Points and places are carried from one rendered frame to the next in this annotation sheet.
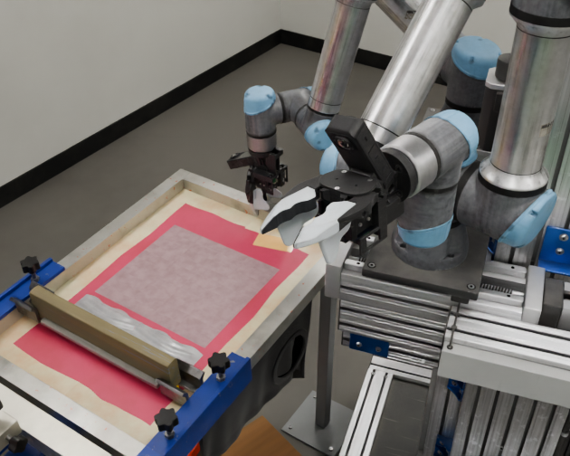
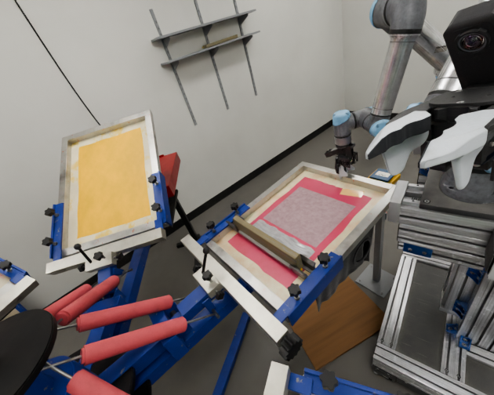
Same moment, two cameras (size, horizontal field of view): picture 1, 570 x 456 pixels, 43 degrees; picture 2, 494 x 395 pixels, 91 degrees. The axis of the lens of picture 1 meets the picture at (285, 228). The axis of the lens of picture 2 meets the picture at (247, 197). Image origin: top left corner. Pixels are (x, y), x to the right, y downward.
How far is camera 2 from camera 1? 0.54 m
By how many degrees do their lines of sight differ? 23
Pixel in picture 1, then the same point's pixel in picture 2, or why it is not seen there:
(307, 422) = (368, 279)
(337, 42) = (391, 68)
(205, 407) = (317, 283)
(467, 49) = not seen: hidden behind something
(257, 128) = (340, 132)
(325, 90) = (383, 101)
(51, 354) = (242, 247)
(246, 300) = (337, 222)
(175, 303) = (300, 223)
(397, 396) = (420, 271)
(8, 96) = (241, 146)
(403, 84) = not seen: hidden behind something
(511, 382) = not seen: outside the picture
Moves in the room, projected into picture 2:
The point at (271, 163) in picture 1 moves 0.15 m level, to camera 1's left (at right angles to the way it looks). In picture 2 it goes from (349, 150) to (316, 154)
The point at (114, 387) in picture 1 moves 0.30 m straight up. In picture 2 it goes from (270, 266) to (252, 212)
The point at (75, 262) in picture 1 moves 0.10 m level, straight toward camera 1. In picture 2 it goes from (254, 204) to (256, 216)
